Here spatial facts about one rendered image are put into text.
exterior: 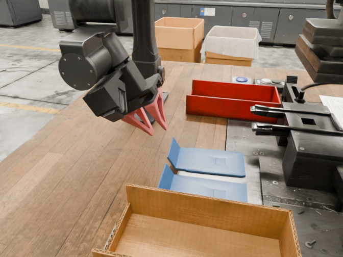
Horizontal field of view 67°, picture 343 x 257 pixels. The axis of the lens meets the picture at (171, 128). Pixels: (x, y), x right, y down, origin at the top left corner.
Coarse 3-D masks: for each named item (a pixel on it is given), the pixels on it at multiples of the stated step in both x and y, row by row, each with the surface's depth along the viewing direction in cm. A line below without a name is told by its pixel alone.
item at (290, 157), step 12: (288, 144) 52; (288, 156) 51; (300, 156) 47; (288, 168) 50; (300, 168) 48; (312, 168) 47; (324, 168) 47; (288, 180) 50; (300, 180) 49; (312, 180) 49; (324, 180) 48; (336, 192) 49
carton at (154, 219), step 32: (128, 192) 42; (160, 192) 40; (128, 224) 43; (160, 224) 43; (192, 224) 43; (224, 224) 41; (256, 224) 40; (288, 224) 36; (96, 256) 32; (128, 256) 31; (160, 256) 38; (192, 256) 38; (224, 256) 38; (256, 256) 38; (288, 256) 35
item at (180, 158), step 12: (168, 156) 51; (180, 156) 55; (192, 156) 55; (204, 156) 55; (216, 156) 55; (228, 156) 55; (240, 156) 55; (180, 168) 52; (192, 168) 52; (204, 168) 52; (216, 168) 52; (228, 168) 52; (240, 168) 52
